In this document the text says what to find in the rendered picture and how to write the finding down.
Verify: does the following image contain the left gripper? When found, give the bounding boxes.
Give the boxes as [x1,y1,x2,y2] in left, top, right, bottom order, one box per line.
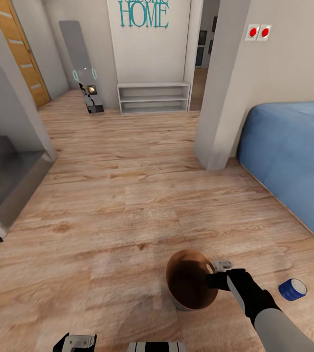
[53,333,97,352]

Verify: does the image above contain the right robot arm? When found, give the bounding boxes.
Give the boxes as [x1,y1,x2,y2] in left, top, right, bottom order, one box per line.
[205,260,314,352]

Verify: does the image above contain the can of soda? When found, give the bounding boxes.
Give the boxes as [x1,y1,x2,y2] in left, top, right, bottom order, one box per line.
[279,278,308,301]

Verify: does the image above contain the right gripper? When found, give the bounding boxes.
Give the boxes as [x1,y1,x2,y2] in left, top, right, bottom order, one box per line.
[205,272,227,291]

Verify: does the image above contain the trash can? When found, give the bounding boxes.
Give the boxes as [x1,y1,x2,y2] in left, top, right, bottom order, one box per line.
[165,250,219,312]

